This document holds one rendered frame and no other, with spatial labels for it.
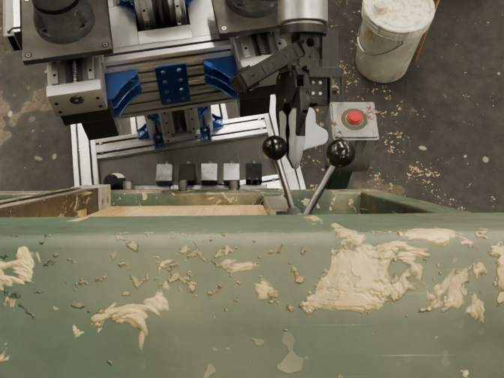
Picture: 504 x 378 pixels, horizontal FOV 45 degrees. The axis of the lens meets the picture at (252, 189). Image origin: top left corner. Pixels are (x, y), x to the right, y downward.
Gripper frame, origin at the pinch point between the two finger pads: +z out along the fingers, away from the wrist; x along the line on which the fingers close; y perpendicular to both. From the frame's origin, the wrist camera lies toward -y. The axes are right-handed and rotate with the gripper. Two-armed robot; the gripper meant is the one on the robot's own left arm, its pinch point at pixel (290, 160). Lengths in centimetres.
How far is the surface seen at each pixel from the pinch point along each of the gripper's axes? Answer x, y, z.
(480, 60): 146, 166, -45
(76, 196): 37.7, -28.2, 6.7
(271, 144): -0.8, -3.5, -2.4
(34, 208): 15.3, -36.4, 7.1
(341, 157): -15.0, 0.3, -0.4
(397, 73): 149, 122, -38
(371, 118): 52, 47, -10
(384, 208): 22.3, 31.5, 10.3
